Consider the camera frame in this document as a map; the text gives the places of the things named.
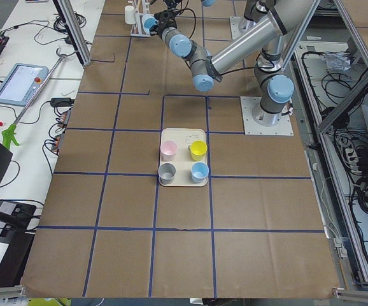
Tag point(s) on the blue teach pendant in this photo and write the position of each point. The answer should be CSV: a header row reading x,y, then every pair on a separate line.
x,y
21,83

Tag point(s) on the black power adapter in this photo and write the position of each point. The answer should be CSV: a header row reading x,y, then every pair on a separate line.
x,y
61,102

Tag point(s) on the white plastic cup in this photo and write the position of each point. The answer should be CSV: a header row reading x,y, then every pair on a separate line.
x,y
129,15

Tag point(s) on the cream plastic tray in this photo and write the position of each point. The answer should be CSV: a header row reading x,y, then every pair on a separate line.
x,y
183,162

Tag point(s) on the yellow plastic cup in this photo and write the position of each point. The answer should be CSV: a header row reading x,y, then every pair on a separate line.
x,y
198,150

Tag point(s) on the pink plastic cup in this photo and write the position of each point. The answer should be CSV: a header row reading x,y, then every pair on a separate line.
x,y
168,150

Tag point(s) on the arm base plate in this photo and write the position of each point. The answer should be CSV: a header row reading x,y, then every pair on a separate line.
x,y
260,123
238,26

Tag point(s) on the white wire cup rack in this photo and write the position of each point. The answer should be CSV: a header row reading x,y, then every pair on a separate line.
x,y
141,7

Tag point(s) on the green handled reach grabber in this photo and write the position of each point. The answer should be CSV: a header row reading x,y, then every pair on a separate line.
x,y
9,133

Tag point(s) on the aluminium frame post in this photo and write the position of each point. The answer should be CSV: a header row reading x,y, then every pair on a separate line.
x,y
68,16

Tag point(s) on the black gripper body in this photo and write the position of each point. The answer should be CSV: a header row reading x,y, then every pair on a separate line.
x,y
160,30

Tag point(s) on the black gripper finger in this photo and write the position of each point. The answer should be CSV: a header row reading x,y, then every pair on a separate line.
x,y
166,15

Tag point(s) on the grey plastic cup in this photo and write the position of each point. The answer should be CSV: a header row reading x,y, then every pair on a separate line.
x,y
166,173

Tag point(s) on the light blue cup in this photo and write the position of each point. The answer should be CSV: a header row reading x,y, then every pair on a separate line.
x,y
148,21
199,172

